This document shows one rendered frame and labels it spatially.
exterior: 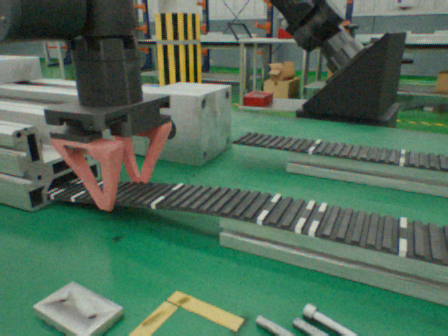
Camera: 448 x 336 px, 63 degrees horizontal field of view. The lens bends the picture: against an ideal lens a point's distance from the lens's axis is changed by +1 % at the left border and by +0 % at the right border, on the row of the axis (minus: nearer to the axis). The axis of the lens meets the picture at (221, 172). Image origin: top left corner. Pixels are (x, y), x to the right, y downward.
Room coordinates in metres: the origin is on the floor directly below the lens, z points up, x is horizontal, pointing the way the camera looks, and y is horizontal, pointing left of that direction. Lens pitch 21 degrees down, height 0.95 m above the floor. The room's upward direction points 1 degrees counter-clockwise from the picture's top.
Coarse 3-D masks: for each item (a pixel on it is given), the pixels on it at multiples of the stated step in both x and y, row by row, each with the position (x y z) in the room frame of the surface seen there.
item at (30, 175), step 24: (0, 120) 0.45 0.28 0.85; (24, 120) 0.43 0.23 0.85; (0, 144) 0.36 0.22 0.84; (24, 144) 0.34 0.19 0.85; (48, 144) 0.42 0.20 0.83; (0, 168) 0.34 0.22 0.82; (24, 168) 0.33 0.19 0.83; (48, 168) 0.36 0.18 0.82; (96, 168) 0.42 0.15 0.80; (0, 192) 0.35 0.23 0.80; (24, 192) 0.33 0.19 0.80
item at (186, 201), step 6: (198, 186) 0.32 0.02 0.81; (210, 186) 0.32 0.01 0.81; (192, 192) 0.31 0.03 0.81; (198, 192) 0.31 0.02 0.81; (204, 192) 0.31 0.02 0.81; (180, 198) 0.30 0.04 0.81; (186, 198) 0.30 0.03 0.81; (192, 198) 0.29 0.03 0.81; (198, 198) 0.30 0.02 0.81; (174, 204) 0.28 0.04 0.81; (180, 204) 0.29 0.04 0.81; (186, 204) 0.28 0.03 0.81; (192, 204) 0.29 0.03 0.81; (174, 210) 0.28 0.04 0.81; (180, 210) 0.28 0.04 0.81
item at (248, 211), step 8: (256, 192) 0.30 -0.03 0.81; (248, 200) 0.28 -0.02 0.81; (256, 200) 0.29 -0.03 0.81; (264, 200) 0.28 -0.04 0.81; (240, 208) 0.27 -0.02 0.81; (248, 208) 0.27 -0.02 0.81; (256, 208) 0.27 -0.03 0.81; (232, 216) 0.26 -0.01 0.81; (240, 216) 0.26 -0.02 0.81; (248, 216) 0.25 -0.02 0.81; (256, 216) 0.26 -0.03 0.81
